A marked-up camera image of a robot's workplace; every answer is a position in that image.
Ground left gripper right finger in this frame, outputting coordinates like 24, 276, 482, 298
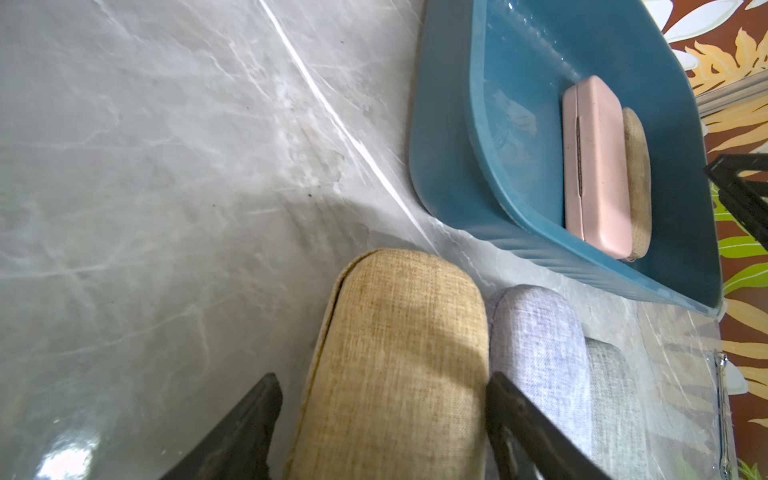
485, 372, 607, 480

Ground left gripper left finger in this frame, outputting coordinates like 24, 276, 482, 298
162, 373, 282, 480

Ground lilac fabric glasses case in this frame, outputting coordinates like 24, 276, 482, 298
486, 285, 606, 479

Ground tan fabric glasses case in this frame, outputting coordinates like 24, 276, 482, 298
284, 249, 489, 479

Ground pink hard glasses case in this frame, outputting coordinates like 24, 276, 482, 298
562, 76, 632, 260

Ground stained tan glasses case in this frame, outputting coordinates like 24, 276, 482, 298
622, 107, 652, 262

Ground grey fabric glasses case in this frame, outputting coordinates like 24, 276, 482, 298
586, 338, 650, 479

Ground teal plastic storage box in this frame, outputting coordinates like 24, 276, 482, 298
408, 1, 723, 316

